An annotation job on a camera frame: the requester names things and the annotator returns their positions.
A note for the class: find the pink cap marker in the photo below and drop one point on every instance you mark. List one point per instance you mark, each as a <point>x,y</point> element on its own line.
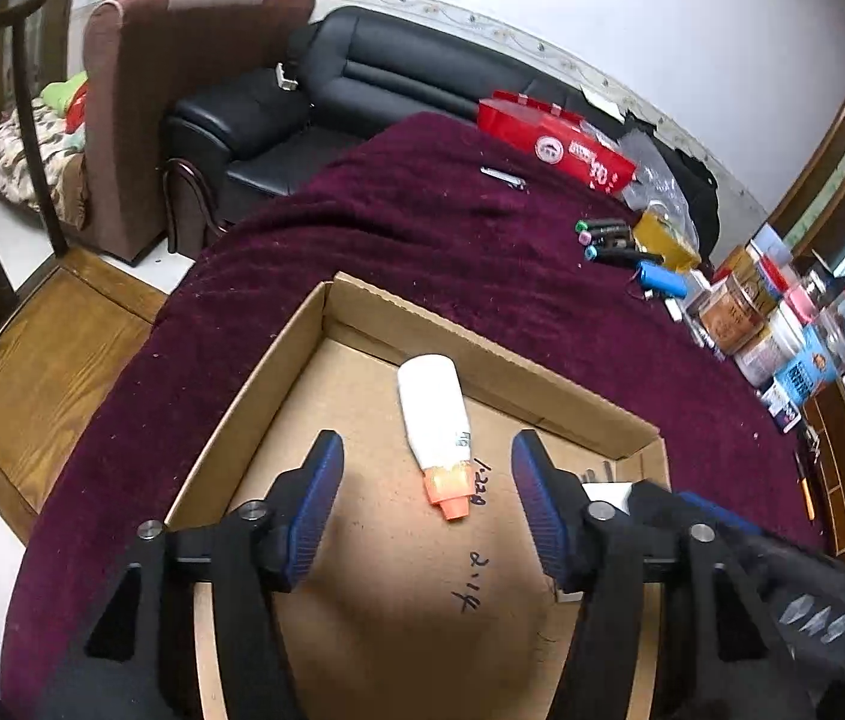
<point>606,238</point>

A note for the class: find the yellow utility knife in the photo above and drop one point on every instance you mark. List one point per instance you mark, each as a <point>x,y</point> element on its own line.
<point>807,487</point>

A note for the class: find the blue cylinder battery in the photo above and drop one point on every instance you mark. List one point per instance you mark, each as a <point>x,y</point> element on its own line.
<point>662,279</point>

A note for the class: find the metal nail clipper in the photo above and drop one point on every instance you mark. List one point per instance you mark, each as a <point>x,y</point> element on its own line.
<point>503,178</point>

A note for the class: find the red cloth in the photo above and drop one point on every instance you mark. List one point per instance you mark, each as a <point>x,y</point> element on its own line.
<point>79,105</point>

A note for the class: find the white jar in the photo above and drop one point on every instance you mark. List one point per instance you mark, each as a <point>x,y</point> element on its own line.
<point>767,349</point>

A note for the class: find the blue printed box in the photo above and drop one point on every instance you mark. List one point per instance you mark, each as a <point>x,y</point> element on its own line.
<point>804,367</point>

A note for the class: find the small white box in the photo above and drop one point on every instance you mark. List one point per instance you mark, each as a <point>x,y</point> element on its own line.
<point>782,405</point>

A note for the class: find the green cloth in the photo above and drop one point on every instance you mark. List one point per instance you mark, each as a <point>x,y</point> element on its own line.
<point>62,94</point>

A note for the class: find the black cloth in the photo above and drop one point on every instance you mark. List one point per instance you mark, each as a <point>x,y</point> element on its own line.
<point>696,195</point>

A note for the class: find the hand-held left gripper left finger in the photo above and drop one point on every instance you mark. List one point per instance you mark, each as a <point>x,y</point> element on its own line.
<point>313,510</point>

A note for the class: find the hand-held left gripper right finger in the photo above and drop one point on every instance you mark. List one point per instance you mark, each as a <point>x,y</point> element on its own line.
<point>538,510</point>

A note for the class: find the maroon tablecloth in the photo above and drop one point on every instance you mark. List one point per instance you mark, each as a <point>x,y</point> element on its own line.
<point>430,225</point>

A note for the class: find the floral cushion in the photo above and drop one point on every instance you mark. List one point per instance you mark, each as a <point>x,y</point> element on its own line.
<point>10,157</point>

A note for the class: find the green cap marker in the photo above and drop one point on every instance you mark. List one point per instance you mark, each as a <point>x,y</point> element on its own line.
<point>602,227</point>

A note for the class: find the teal cap marker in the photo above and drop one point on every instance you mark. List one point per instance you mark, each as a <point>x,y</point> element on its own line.
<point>621,255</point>

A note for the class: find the cardboard box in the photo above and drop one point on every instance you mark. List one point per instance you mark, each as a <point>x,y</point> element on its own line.
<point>362,390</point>

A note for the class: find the black leather sofa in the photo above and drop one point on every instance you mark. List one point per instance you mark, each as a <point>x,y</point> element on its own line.
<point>392,67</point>

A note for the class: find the brown armchair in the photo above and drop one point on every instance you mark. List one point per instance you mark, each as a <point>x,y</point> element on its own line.
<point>137,127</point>

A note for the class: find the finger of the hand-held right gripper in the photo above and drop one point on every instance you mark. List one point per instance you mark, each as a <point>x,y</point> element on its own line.
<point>654,502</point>

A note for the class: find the yellow packet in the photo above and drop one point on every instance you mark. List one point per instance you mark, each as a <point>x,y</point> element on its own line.
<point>666,240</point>

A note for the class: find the clear plastic bag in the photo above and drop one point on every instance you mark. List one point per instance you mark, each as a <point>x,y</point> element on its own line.
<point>651,172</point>

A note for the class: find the pink lid jar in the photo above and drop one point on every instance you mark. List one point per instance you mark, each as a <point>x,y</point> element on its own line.
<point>801,306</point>

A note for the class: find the white bottle with orange cap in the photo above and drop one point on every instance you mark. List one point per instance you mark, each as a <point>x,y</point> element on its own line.
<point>430,405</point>

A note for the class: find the red gift box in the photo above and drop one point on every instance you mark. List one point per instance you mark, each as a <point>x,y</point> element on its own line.
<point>542,127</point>

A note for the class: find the dark wooden chair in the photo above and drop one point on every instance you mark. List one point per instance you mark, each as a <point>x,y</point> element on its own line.
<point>36,165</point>

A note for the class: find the wooden door frame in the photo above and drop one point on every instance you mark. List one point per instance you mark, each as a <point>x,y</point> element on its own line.
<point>842,127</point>

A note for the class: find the wooden slatted furniture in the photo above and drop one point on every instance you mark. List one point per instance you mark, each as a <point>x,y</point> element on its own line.
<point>842,457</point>

